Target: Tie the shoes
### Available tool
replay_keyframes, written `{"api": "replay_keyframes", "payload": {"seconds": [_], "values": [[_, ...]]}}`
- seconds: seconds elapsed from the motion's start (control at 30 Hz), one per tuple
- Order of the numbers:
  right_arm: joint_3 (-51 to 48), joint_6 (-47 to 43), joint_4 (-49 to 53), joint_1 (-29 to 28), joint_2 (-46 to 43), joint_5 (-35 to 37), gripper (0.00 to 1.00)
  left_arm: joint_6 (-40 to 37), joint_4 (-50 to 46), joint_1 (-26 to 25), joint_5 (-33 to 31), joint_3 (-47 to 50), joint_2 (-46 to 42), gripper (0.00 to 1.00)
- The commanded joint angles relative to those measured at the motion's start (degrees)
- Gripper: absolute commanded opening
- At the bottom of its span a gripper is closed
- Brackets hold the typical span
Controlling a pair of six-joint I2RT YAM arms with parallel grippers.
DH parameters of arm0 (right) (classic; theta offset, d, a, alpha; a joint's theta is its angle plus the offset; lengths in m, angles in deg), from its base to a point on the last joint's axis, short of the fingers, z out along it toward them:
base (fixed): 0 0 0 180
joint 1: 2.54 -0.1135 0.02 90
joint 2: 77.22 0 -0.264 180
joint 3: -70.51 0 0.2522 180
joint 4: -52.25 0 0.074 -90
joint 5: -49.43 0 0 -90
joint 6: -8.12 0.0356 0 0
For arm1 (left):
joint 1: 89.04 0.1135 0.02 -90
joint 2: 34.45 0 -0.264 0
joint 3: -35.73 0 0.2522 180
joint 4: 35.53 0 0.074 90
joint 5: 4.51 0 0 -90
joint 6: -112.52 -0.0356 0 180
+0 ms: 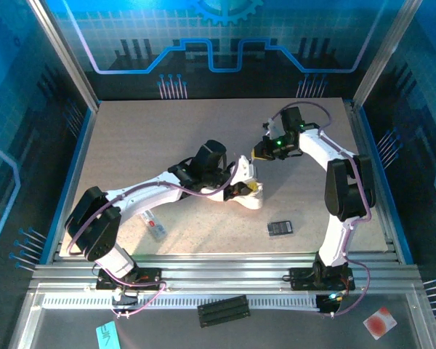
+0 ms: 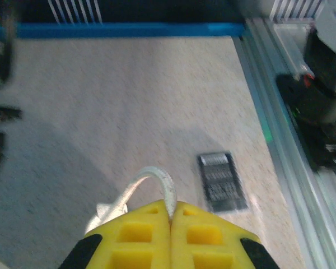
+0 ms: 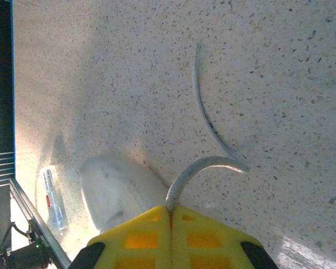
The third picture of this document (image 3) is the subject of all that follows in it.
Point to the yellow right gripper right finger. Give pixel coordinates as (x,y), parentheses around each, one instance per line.
(207,243)

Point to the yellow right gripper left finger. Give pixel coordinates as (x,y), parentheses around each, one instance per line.
(140,243)

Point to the blue table edge strip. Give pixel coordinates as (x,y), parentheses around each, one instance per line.
(13,84)

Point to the white shoe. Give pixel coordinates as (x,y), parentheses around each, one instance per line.
(114,190)

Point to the aluminium front rail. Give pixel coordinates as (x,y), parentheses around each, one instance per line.
(23,196)

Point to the white shoelace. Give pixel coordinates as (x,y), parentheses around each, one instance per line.
(176,188)

